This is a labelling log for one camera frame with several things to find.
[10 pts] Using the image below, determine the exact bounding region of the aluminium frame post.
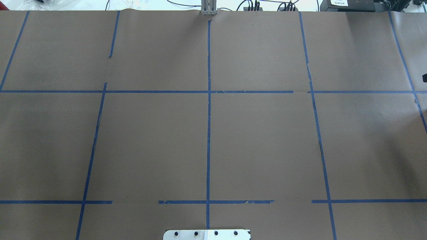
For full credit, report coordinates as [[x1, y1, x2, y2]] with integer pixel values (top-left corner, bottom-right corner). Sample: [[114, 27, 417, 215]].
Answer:
[[201, 0, 218, 15]]

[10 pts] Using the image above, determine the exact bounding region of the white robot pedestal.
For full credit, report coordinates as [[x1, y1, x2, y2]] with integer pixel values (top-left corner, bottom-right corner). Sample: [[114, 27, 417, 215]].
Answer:
[[163, 229, 251, 240]]

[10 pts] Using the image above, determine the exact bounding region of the black power box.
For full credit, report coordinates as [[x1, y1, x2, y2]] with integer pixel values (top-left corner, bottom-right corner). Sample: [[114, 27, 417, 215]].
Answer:
[[319, 0, 392, 12]]

